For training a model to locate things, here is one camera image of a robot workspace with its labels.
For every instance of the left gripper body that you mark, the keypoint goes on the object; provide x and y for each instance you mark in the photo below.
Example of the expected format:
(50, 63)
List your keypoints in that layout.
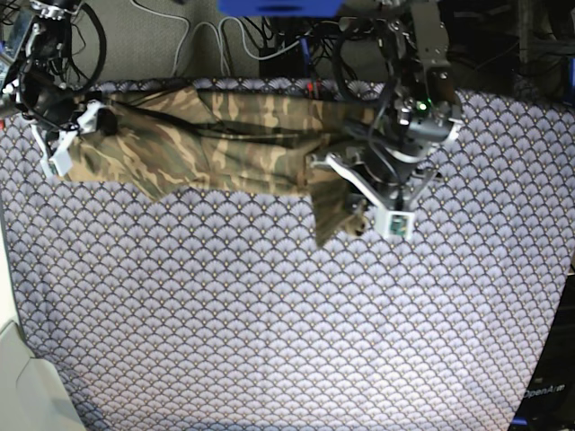
(399, 139)

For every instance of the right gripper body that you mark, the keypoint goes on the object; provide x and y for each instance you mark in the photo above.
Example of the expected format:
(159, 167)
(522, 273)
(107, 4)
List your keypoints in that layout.
(54, 106)

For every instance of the camouflage T-shirt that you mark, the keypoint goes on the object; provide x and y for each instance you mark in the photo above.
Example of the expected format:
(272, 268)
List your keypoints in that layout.
(230, 141)

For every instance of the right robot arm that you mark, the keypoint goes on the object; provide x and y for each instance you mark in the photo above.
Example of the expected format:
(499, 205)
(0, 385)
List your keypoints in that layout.
(41, 39)

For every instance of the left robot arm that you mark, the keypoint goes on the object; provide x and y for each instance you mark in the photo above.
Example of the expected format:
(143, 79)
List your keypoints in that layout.
(413, 42)

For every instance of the black power adapter box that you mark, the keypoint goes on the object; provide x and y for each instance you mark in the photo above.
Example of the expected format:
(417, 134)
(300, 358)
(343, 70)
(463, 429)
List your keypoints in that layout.
(289, 65)

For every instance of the blue fan-pattern tablecloth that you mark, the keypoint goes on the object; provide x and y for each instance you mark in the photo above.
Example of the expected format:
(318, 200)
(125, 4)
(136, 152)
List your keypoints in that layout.
(217, 310)

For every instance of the black OpenArm box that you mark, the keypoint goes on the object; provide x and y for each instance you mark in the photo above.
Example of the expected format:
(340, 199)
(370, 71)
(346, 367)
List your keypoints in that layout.
(548, 403)

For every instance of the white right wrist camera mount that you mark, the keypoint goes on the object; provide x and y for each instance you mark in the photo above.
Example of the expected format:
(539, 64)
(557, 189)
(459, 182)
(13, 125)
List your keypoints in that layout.
(59, 162)

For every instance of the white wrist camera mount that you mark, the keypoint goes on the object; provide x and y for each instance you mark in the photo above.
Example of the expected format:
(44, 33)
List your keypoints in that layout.
(395, 209)
(59, 162)

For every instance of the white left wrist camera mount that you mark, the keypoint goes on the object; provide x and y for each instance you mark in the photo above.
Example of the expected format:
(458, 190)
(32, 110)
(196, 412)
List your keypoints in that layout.
(395, 209)

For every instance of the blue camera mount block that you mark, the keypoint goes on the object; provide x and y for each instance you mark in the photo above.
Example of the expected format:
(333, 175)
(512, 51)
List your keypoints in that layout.
(280, 8)

